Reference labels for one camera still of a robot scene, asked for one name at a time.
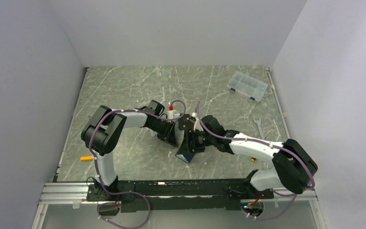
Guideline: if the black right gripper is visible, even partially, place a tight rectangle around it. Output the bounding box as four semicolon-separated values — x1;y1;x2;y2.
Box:
177;129;215;155

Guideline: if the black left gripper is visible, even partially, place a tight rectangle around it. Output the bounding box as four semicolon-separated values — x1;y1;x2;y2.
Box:
148;118;178;147

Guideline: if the blue leather card holder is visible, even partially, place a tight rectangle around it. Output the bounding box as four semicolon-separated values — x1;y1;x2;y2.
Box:
175;152;196;164

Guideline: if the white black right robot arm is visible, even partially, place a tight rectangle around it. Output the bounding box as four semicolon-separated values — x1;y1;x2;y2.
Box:
176;114;318;198

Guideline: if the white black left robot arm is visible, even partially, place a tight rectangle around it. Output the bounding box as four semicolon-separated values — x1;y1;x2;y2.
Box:
81;100;182;200

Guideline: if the black VIP card stack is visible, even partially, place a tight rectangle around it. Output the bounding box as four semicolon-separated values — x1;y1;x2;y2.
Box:
178;114;196;131

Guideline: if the silver open-end wrench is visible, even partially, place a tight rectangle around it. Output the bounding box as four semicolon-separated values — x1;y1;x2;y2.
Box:
253;117;265;140

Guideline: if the clear plastic organizer box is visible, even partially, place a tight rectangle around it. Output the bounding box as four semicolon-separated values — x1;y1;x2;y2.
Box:
227;71;268;102

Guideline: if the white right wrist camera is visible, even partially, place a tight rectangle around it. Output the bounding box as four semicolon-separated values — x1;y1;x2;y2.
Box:
192;113;203;131

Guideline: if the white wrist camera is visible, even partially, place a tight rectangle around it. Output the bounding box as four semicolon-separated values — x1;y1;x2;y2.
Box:
192;113;203;131
165;105;181;122

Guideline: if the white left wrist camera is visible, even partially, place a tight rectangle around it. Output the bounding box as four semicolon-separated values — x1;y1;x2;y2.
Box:
165;105;181;122

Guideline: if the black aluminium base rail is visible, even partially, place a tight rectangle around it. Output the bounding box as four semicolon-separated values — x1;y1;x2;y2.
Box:
39;178;318;213

